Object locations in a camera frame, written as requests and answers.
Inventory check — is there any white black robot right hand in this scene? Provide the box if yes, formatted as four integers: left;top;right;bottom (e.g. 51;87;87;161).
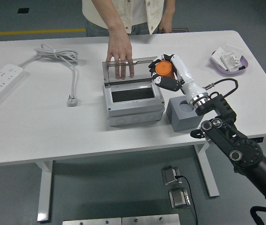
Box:
148;53;209;104

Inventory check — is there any person's left hand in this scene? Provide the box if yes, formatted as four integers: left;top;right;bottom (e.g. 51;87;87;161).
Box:
157;17;174;34

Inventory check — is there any person's right hand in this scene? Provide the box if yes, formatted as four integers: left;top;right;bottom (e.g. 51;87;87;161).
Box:
106;34;133;80

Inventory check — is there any orange cylindrical battery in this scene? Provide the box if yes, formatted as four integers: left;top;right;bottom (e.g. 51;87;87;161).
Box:
155;61;175;78

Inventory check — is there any grey electrical box with lid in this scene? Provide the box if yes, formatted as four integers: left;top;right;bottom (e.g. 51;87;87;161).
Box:
102;56;166;128

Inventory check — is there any metal floor socket box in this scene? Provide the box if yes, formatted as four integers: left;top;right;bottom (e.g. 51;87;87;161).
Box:
161;165;183;187
168;187;191;210

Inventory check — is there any person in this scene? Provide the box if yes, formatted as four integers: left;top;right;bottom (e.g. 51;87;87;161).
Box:
81;0;176;38

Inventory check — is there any purple oval tray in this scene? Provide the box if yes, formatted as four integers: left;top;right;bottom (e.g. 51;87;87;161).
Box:
210;50;251;77

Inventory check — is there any white circuit breaker module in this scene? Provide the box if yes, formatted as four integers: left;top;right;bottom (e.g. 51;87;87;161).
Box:
220;52;243;71

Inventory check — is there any grey cube holder block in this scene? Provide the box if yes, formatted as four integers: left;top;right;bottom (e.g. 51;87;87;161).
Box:
165;95;205;133

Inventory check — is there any clear plastic bag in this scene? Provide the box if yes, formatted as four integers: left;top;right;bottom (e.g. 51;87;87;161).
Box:
224;41;243;56

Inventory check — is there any white table leg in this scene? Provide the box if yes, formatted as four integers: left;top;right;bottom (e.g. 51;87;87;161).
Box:
36;160;54;222
193;142;220;199

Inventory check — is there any white power cord with plug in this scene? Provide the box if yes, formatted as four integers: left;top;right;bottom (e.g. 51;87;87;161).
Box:
18;44;79;107

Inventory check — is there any black floor cable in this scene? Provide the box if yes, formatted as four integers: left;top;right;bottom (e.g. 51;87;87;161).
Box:
174;174;198;225

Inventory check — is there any grey metal base plate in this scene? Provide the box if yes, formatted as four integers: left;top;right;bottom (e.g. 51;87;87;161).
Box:
121;213;180;225
62;217;122;225

